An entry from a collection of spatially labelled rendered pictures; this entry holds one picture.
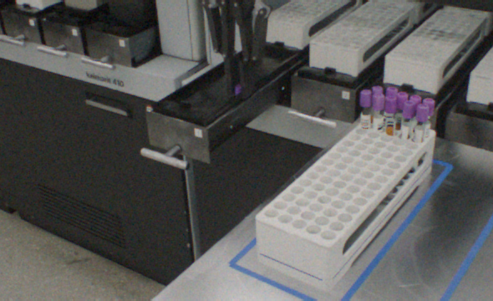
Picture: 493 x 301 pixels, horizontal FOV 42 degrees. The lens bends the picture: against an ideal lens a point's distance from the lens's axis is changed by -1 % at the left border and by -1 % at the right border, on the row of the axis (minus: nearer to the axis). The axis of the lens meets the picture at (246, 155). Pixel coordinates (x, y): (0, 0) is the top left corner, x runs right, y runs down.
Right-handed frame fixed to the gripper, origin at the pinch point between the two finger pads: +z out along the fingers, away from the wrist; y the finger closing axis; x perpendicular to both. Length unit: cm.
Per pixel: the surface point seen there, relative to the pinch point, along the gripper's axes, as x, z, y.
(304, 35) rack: -22.9, 0.1, -0.5
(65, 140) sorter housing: -11, 38, 67
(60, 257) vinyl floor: -10, 84, 81
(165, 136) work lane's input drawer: 13.4, 7.8, 7.4
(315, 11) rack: -31.3, -2.2, 1.5
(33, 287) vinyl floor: 4, 84, 77
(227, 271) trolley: 41.8, 2.3, -26.1
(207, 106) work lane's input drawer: 6.4, 3.9, 2.9
